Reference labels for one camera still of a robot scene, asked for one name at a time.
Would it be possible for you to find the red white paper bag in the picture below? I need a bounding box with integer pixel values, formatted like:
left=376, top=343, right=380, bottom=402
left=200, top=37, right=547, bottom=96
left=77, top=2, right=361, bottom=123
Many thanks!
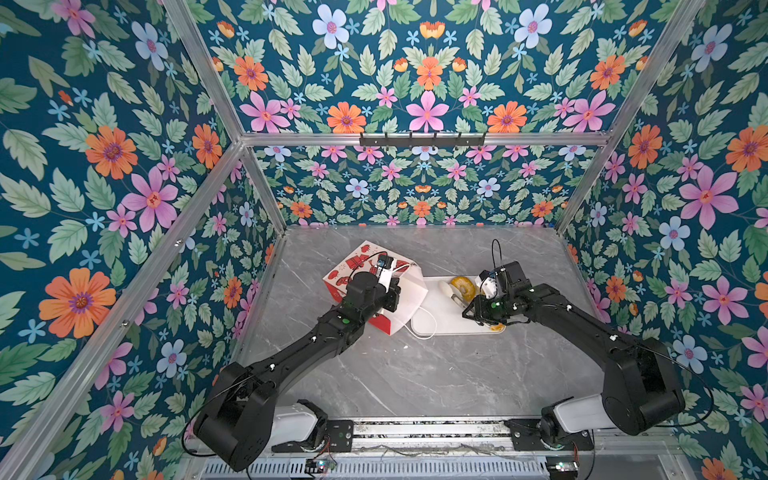
left=323, top=241, right=428, bottom=336

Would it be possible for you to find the yellow fake donut bread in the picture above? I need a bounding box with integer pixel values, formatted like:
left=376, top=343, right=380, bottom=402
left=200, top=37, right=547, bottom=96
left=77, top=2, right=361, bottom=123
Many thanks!
left=450, top=276, right=477, bottom=303

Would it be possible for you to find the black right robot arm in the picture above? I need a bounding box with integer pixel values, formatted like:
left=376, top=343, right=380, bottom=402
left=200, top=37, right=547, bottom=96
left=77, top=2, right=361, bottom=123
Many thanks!
left=462, top=262, right=685, bottom=445

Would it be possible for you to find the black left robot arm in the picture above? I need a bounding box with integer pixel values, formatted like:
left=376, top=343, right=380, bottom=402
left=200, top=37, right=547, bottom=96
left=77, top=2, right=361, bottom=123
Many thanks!
left=193, top=271, right=401, bottom=472

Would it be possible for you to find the white rectangular tray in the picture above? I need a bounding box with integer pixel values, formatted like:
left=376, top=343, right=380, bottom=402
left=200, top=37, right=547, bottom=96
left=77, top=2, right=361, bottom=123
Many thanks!
left=409, top=276, right=502, bottom=338

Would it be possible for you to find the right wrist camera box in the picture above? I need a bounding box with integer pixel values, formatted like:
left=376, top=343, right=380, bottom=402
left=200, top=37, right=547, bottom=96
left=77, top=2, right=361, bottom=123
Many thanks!
left=478, top=272, right=498, bottom=299

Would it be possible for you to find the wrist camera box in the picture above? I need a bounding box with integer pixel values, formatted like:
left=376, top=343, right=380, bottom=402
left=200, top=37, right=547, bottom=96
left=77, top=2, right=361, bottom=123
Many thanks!
left=478, top=272, right=498, bottom=299
left=375, top=252, right=396, bottom=292

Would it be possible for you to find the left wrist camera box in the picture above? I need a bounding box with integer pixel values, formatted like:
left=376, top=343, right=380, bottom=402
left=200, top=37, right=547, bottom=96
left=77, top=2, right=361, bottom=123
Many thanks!
left=375, top=252, right=396, bottom=292

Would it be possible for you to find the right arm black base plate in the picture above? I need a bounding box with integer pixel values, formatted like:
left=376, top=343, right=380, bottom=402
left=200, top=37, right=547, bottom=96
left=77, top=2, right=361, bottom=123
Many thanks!
left=503, top=418, right=595, bottom=451

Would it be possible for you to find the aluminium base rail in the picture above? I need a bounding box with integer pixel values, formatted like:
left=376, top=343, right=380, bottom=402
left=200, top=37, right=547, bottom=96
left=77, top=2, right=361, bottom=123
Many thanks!
left=179, top=416, right=685, bottom=463

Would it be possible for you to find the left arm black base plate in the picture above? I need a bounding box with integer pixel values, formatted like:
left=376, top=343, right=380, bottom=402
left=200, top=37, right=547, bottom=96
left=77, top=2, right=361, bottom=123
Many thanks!
left=270, top=419, right=355, bottom=454

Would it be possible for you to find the black hook rail on wall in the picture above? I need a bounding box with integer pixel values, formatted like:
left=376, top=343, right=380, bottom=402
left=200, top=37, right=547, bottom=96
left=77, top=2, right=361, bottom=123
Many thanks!
left=358, top=132, right=486, bottom=149

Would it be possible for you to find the white perforated cable duct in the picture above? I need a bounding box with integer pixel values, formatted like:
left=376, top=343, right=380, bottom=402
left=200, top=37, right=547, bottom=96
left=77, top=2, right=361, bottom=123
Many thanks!
left=201, top=457, right=550, bottom=479

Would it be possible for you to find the aluminium frame left bar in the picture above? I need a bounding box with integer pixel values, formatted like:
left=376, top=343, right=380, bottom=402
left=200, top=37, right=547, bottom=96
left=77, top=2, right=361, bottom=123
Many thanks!
left=1, top=141, right=244, bottom=479

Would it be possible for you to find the aluminium frame bar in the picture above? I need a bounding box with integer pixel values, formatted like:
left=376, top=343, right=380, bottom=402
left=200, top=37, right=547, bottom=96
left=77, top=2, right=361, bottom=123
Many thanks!
left=1, top=141, right=244, bottom=479
left=240, top=132, right=609, bottom=148

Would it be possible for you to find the aluminium frame back bar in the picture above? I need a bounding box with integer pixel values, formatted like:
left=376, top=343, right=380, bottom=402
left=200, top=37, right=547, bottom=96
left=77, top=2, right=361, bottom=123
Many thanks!
left=240, top=132, right=609, bottom=148

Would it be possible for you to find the aluminium frame corner post right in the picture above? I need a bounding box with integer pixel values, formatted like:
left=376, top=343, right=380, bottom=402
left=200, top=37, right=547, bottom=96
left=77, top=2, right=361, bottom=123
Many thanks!
left=555, top=0, right=706, bottom=237

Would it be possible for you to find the aluminium frame corner post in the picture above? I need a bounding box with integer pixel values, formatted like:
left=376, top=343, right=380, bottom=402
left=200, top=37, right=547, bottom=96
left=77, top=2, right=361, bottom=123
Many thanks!
left=555, top=0, right=706, bottom=237
left=164, top=0, right=286, bottom=238

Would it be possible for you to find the aluminium frame corner post left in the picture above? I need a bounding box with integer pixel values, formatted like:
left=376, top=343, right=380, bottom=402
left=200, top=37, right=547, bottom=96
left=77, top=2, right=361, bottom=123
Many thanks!
left=164, top=0, right=286, bottom=238

